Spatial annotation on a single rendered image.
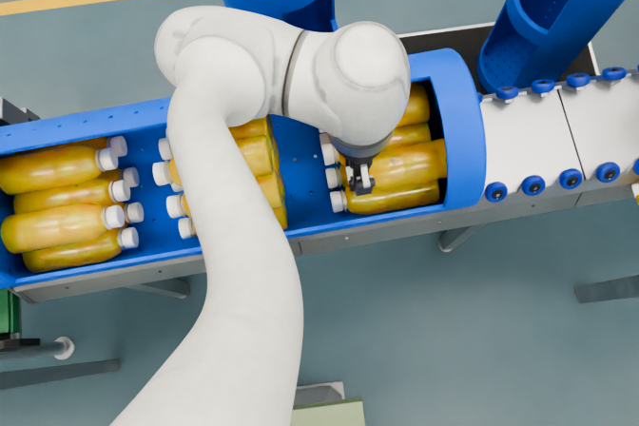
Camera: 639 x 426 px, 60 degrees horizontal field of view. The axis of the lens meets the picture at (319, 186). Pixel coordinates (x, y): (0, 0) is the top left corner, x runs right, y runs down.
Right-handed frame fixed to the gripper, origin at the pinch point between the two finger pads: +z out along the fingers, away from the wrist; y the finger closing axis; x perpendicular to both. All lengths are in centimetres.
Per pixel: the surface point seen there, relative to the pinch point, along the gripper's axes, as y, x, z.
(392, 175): -1.8, -5.8, 0.6
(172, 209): -0.7, 32.5, 1.9
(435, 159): -0.4, -13.4, 0.0
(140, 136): 17.4, 39.8, 10.6
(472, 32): 73, -60, 98
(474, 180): -6.1, -18.1, -3.9
